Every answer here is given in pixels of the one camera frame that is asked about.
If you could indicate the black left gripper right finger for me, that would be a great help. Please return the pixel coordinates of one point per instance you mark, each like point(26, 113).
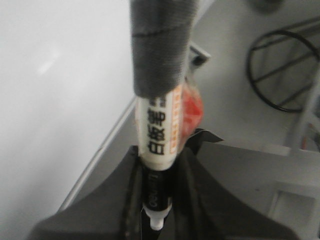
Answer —
point(204, 210)

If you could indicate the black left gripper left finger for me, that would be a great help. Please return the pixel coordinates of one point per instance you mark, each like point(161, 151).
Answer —
point(112, 211)

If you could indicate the white black whiteboard marker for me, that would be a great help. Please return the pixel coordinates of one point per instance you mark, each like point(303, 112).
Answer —
point(160, 45)

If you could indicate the white whiteboard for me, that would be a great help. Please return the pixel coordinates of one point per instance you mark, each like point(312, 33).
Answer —
point(65, 79)

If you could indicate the grey aluminium whiteboard frame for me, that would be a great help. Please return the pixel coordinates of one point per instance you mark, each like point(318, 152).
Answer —
point(108, 156)

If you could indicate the grey metal stand frame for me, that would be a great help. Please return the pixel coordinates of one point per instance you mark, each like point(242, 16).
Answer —
point(304, 135)

